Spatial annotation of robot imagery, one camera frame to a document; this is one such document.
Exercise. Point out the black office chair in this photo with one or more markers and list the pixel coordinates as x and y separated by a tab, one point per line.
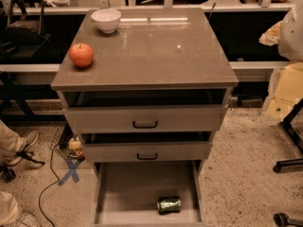
22	28

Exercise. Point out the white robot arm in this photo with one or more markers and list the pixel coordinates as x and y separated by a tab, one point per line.
288	35

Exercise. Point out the white ceramic bowl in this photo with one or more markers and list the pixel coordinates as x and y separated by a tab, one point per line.
106	20

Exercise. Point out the middle grey drawer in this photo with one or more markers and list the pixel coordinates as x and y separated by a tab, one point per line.
131	152

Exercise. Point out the beige trouser leg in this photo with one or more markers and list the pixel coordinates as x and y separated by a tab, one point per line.
10	210
4	131

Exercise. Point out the beige trouser leg upper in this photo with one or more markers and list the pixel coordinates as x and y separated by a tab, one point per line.
4	131

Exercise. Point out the grey drawer cabinet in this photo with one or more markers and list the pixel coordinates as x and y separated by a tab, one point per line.
157	57

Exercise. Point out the small yellow bottle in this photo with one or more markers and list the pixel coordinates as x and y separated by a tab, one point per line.
74	143

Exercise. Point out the grey sneaker upper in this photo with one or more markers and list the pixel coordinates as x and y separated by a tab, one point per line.
20	144

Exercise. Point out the blue tape cross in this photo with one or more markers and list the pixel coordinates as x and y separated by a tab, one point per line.
71	172

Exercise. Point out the white sneaker lower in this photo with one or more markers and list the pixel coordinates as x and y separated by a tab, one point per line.
26	220

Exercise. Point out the black chair base right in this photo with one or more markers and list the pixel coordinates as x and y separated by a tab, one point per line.
297	139

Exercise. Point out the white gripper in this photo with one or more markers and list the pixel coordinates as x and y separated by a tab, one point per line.
292	38

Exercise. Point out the black caster bottom right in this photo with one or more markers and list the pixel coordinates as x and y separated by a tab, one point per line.
282	220

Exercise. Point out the beige trouser leg lower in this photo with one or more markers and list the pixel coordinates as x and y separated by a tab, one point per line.
10	210

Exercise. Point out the bottom open grey drawer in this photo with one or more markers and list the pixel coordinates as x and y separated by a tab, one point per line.
127	195

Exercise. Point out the green soda can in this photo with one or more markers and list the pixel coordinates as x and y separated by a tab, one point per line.
169	205

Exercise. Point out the red apple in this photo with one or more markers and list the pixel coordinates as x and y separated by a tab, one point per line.
81	54

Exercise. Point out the black caster wheel left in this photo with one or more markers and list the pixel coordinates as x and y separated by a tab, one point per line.
8	175

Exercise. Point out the top grey drawer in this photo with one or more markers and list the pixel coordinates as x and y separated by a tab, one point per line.
145	119

